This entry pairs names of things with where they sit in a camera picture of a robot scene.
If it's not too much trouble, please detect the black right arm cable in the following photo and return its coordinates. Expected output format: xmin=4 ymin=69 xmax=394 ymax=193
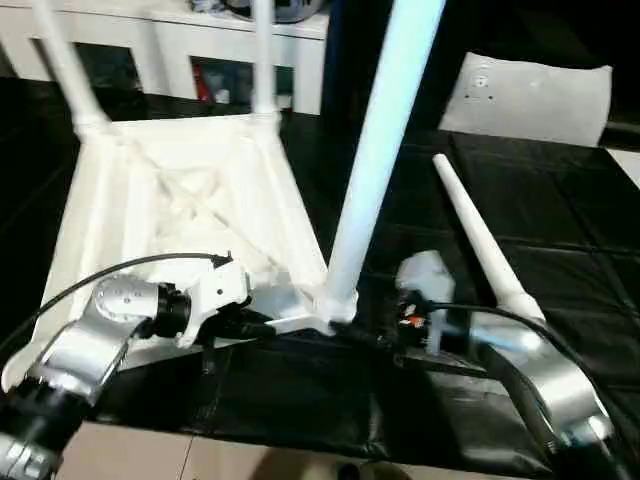
xmin=415 ymin=300 xmax=621 ymax=421

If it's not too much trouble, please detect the white plastic table top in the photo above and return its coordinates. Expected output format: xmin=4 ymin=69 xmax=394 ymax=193
xmin=0 ymin=112 xmax=361 ymax=393

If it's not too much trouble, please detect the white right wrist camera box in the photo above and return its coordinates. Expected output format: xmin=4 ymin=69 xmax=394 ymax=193
xmin=394 ymin=250 xmax=458 ymax=313

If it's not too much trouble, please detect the white plastic table leg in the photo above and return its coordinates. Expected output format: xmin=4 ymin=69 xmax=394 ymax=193
xmin=249 ymin=0 xmax=283 ymax=121
xmin=431 ymin=153 xmax=547 ymax=325
xmin=318 ymin=0 xmax=447 ymax=323
xmin=28 ymin=0 xmax=113 ymax=133

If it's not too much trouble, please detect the white plastic bag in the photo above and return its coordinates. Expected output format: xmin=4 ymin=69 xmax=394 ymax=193
xmin=437 ymin=52 xmax=614 ymax=147

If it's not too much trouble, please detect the white cabinet with glass doors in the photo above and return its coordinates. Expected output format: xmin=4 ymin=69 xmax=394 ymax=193
xmin=0 ymin=0 xmax=331 ymax=116

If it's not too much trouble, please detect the white flat board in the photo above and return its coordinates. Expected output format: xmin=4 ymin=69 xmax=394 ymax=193
xmin=610 ymin=146 xmax=640 ymax=191

